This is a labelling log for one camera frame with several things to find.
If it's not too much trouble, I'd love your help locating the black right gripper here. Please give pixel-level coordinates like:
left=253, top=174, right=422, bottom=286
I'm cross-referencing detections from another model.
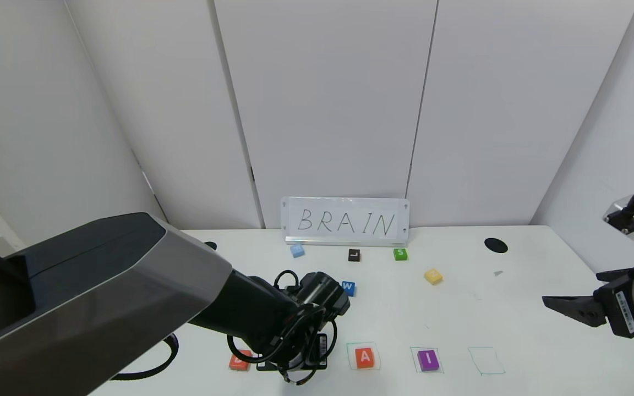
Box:
left=542, top=257, right=634, bottom=339

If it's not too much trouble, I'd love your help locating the purple letter I block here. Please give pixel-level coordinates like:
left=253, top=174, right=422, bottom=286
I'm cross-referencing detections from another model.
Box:
left=417, top=349, right=440, bottom=372

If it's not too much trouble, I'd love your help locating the white BRAIN sign board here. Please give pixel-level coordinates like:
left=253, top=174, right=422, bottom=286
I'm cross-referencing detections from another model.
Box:
left=281, top=196, right=410, bottom=247

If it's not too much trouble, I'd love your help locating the orange letter B block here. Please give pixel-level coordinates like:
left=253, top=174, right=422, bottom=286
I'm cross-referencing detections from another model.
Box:
left=229, top=350, right=253, bottom=371

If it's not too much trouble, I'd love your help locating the thin black left wrist cable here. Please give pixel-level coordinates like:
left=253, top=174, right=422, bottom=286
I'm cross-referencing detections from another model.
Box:
left=226, top=269, right=340, bottom=386

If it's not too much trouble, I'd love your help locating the black left arm hose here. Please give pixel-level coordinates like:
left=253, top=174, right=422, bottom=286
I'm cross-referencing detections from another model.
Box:
left=110, top=334, right=179, bottom=381

